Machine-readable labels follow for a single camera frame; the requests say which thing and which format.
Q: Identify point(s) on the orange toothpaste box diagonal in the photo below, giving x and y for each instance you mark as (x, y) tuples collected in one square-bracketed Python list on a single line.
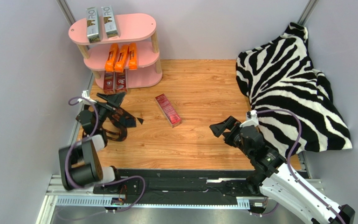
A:
[(122, 58)]

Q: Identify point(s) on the orange toothpaste box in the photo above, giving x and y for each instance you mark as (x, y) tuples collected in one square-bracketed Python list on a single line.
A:
[(133, 56), (112, 56)]

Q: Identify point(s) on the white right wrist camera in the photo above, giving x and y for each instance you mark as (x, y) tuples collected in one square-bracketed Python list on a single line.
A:
[(252, 119)]

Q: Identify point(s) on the pink three-tier shelf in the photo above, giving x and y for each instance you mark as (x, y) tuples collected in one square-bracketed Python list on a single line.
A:
[(138, 28)]

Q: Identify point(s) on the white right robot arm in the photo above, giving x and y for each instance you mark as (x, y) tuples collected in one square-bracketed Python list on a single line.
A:
[(275, 178)]

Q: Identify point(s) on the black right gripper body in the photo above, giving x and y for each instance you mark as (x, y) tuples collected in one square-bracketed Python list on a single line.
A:
[(228, 131)]

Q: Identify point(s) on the red toothpaste box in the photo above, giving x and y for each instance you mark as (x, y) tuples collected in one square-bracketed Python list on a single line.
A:
[(109, 82), (168, 110), (121, 81)]

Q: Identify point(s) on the zebra print cloth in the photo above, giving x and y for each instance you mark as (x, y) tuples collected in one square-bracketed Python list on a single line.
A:
[(296, 99)]

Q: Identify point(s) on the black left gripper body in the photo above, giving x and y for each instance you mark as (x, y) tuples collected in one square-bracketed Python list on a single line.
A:
[(103, 111)]

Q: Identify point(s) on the small black triangle piece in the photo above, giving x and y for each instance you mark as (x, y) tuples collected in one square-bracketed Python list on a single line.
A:
[(140, 120)]

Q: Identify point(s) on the red toothpaste box back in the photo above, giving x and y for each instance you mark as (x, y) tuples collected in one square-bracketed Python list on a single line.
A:
[(121, 81)]

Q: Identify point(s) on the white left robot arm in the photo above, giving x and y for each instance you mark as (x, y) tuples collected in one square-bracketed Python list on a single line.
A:
[(101, 121)]

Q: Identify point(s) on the red toothpaste box front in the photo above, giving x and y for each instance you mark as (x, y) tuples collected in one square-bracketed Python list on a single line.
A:
[(168, 110)]

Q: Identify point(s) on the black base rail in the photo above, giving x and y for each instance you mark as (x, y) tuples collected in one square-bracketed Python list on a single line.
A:
[(168, 188)]

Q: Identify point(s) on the teal silver toothpaste box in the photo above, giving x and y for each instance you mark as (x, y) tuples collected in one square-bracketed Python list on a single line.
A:
[(93, 25)]

